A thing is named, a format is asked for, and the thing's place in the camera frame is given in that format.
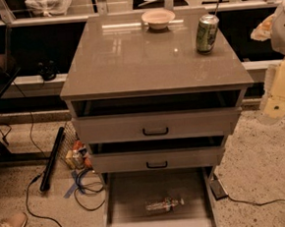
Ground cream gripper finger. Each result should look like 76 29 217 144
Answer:
258 96 285 125
251 14 274 41

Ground clear plastic water bottle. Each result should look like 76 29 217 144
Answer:
145 198 184 214

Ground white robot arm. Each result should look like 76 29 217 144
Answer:
251 0 285 125

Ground grey drawer cabinet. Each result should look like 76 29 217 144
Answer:
53 2 266 227

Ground bottom open drawer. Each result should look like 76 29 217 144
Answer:
102 168 219 227

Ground middle grey drawer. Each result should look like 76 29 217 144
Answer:
90 146 225 173

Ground grey drawer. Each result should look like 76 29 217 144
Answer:
90 146 225 173
72 107 241 144

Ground top grey drawer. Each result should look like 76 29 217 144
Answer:
72 107 241 144

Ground green soda can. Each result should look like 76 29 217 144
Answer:
196 14 219 54

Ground black power adapter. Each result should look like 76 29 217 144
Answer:
210 180 228 200

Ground white ceramic bowl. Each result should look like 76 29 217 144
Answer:
142 9 175 30

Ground white plastic bag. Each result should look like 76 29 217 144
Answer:
25 0 72 17

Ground black headset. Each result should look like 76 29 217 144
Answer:
37 61 59 82

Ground black bar on floor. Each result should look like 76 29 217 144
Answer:
40 127 65 193

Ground blue cable loop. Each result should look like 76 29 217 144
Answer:
71 167 107 213

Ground wire basket with items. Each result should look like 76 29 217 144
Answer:
58 121 91 170

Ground black floor cable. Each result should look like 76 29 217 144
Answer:
23 169 77 227

